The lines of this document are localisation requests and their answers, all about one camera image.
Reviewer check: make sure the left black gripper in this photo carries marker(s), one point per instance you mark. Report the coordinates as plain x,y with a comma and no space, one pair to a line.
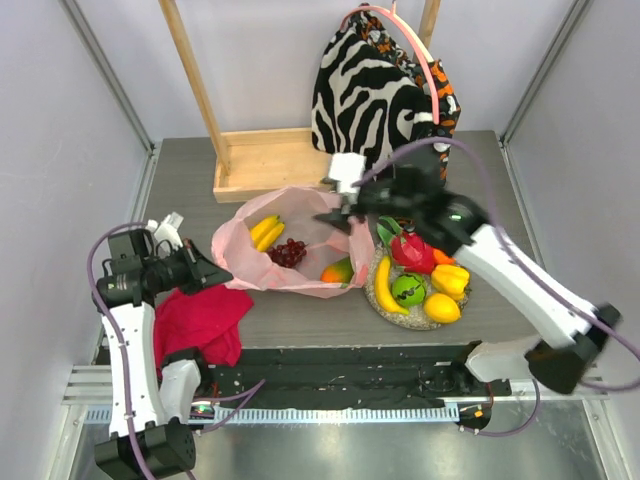
200,270

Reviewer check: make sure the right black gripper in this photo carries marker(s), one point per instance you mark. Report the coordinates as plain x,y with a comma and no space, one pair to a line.
357,204

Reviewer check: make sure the pink plastic bag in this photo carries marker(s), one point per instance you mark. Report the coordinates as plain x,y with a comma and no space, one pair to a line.
274,242

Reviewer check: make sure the orange green fake mango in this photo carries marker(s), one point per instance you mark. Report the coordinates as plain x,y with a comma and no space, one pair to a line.
340,272

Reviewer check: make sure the fake dark grapes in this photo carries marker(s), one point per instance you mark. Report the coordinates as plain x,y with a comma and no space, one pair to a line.
289,254

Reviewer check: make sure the small fake banana bunch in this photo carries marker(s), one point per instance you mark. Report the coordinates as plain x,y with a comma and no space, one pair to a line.
264,234

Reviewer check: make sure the fake red fruit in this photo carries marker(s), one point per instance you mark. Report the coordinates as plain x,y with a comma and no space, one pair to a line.
407,249

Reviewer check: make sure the fake green apple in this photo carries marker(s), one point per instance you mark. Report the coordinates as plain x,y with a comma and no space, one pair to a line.
409,290

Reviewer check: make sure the fake orange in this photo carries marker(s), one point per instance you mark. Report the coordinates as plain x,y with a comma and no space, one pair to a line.
440,258

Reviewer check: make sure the fake yellow mango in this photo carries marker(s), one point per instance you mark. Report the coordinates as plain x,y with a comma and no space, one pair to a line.
451,280

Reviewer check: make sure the fake yellow lemon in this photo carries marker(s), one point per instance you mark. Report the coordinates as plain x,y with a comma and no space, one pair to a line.
442,309

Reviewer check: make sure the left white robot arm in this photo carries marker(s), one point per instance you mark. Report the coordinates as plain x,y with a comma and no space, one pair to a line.
149,434

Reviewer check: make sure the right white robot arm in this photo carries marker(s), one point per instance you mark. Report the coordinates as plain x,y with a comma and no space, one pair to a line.
571,332

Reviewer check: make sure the red cloth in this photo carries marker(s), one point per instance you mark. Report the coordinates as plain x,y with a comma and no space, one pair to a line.
208,320

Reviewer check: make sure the wooden clothes rack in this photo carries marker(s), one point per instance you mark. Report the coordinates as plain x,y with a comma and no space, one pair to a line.
251,67

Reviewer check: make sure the zebra print garment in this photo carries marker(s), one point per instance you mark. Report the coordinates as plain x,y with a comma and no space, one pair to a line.
369,98

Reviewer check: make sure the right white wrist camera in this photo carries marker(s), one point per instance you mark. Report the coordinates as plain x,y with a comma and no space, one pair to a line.
345,169

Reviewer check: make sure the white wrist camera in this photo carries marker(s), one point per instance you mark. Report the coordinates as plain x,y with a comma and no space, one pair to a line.
167,230
345,169

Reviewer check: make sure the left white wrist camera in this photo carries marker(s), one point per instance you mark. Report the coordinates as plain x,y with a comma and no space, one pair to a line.
167,230

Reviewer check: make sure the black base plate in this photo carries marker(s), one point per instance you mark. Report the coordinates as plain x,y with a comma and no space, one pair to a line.
379,377

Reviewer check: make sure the white cable duct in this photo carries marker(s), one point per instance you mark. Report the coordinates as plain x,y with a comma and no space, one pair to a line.
447,414

